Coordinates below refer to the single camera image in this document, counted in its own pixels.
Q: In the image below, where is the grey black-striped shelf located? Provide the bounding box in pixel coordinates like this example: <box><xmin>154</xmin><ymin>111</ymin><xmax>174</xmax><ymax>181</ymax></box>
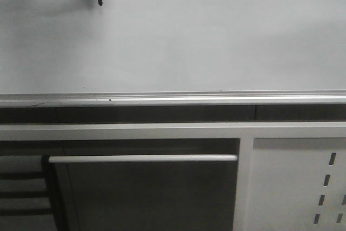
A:
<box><xmin>1</xmin><ymin>155</ymin><xmax>57</xmax><ymax>230</ymax></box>

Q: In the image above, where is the dark cabinet panel with handle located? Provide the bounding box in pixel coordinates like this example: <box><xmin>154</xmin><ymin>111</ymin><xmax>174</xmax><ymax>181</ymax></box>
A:
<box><xmin>48</xmin><ymin>154</ymin><xmax>238</xmax><ymax>230</ymax></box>

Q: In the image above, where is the large white whiteboard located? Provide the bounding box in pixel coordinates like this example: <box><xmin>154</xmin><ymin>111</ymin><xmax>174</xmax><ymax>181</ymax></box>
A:
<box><xmin>1</xmin><ymin>0</ymin><xmax>345</xmax><ymax>107</ymax></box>

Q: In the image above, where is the white perforated pegboard panel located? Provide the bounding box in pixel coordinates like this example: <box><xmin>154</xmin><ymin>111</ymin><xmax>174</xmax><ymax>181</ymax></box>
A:
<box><xmin>246</xmin><ymin>138</ymin><xmax>345</xmax><ymax>230</ymax></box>

